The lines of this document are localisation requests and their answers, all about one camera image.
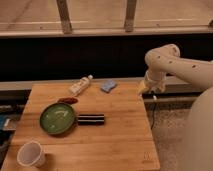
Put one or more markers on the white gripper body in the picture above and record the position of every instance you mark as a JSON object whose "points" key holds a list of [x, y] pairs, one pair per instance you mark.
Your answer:
{"points": [[155, 79]]}

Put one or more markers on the white plastic cup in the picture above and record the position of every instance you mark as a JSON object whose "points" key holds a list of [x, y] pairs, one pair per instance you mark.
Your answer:
{"points": [[31, 154]]}

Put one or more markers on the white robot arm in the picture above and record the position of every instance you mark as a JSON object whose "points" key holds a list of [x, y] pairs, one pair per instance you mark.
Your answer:
{"points": [[196, 146]]}

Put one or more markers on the white plastic bottle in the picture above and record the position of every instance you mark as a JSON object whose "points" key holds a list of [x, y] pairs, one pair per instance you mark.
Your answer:
{"points": [[81, 85]]}

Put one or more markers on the green round plate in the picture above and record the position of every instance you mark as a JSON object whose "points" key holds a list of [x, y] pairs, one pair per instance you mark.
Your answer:
{"points": [[57, 118]]}

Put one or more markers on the black rectangular bar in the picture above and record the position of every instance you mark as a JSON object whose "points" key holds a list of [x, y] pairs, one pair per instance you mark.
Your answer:
{"points": [[91, 119]]}

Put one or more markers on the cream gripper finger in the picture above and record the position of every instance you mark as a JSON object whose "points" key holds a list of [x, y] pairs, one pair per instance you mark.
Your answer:
{"points": [[159, 90], [141, 90]]}

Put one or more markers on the blue sponge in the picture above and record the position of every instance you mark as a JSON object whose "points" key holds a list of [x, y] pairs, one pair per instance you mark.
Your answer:
{"points": [[107, 86]]}

